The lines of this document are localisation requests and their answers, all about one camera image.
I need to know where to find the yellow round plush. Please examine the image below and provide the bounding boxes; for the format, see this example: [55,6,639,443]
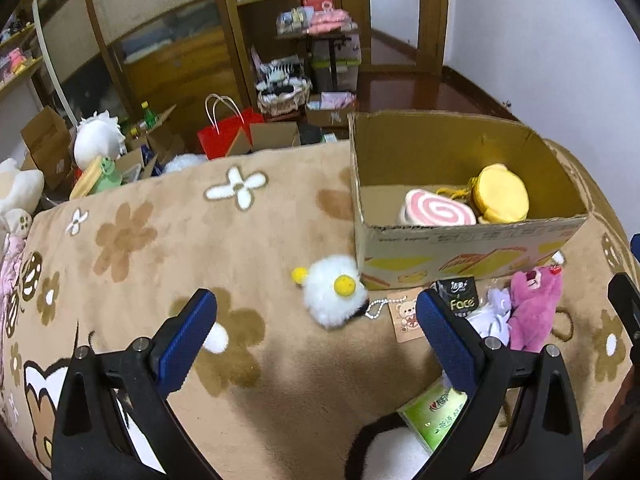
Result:
[470,164,531,224]

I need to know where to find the wooden wardrobe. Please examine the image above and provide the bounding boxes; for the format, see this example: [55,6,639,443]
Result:
[30,0,251,131]

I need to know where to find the zebra striped plush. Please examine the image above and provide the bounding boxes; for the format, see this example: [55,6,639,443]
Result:
[260,58,306,91]

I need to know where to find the wooden corner shelf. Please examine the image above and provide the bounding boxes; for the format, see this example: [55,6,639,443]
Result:
[210,0,341,111]

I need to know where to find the beige floral blanket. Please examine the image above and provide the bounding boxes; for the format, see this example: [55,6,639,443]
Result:
[0,137,636,480]

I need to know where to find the green frog plush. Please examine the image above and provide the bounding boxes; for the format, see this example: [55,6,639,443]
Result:
[69,156,125,200]

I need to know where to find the wooden wall shelf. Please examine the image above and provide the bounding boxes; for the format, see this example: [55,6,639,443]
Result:
[0,10,46,96]

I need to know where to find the woven basket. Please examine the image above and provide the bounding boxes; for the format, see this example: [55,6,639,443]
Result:
[256,77,313,118]

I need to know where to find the bear print hang tag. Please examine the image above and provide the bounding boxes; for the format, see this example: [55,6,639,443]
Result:
[387,296,426,343]

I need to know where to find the white and purple plush doll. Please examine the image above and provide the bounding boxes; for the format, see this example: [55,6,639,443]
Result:
[467,285,516,353]

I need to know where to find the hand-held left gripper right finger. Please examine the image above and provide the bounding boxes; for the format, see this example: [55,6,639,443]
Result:
[415,287,586,480]

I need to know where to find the green tissue pack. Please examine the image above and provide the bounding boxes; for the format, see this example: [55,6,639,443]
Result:
[396,380,471,453]

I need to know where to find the clear storage bin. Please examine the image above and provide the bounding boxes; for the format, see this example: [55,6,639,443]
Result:
[311,52,362,93]

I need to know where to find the white pole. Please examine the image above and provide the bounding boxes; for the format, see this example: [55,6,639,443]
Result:
[32,0,76,116]

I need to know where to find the cardboard box with bottles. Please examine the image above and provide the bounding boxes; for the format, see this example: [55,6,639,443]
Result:
[117,104,186,176]

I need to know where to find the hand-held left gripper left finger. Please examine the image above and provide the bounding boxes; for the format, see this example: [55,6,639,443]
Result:
[51,287,221,480]

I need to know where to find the pink bear plush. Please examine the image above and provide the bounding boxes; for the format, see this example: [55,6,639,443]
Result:
[507,262,566,353]

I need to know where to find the red paper bag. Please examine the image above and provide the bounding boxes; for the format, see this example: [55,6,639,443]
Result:
[196,94,266,161]

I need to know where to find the pale pink cloth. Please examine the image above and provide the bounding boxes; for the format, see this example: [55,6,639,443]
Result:
[0,235,26,311]

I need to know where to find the wooden door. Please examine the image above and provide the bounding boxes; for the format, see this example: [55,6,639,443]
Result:
[335,0,451,73]

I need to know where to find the pink swirl roll plush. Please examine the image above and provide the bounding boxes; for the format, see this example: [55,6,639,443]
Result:
[397,189,480,227]

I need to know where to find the black tissue pack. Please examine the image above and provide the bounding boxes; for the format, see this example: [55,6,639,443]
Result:
[434,276,483,321]

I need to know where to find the small cardboard box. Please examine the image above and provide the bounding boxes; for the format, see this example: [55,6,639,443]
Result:
[305,92,358,128]

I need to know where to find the white fluffy plush yellow balls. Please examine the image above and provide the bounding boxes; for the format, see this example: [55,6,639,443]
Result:
[291,254,371,331]

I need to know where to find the white haired plush doll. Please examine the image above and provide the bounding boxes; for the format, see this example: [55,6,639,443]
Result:
[74,111,127,171]

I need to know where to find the small dark table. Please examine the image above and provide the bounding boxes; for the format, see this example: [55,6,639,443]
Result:
[275,30,361,92]

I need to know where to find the cream plush toy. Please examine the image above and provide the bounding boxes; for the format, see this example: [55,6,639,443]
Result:
[0,157,46,233]

